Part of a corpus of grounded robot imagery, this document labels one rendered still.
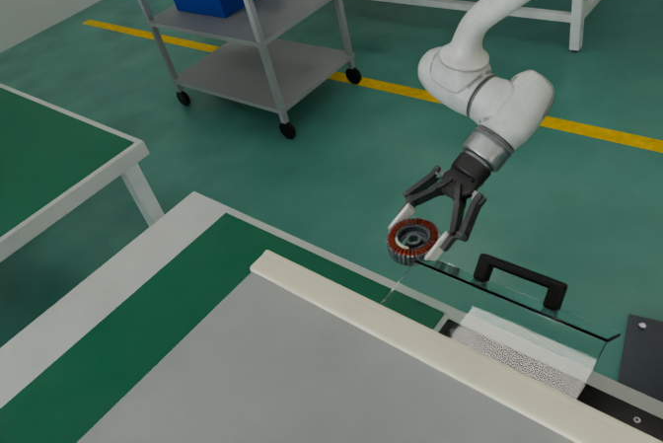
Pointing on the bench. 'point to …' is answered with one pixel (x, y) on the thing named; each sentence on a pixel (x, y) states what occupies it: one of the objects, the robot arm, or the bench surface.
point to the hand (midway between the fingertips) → (414, 239)
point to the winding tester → (337, 379)
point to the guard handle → (523, 278)
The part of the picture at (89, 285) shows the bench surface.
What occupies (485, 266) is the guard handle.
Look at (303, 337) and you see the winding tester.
